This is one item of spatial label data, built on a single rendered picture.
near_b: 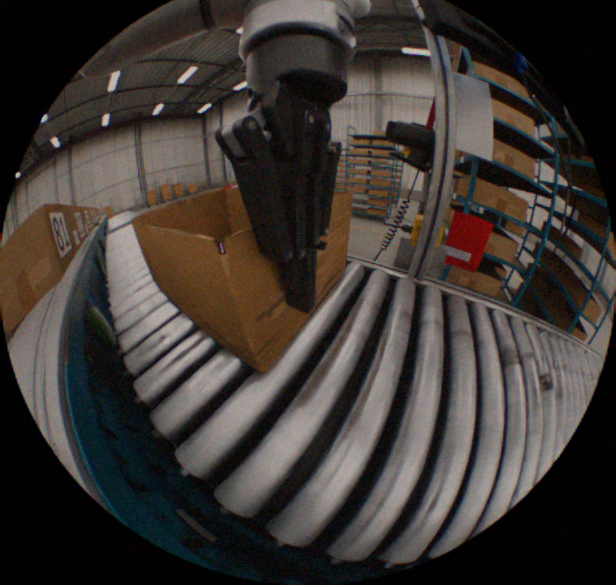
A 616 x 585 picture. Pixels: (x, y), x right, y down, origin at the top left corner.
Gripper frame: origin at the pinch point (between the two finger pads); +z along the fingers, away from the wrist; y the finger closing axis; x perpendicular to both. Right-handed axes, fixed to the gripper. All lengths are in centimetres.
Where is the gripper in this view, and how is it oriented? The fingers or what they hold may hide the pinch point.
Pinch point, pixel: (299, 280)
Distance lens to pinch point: 18.3
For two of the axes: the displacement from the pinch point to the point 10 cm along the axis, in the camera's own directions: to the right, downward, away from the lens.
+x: -8.5, -2.9, 4.4
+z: 0.0, 8.3, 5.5
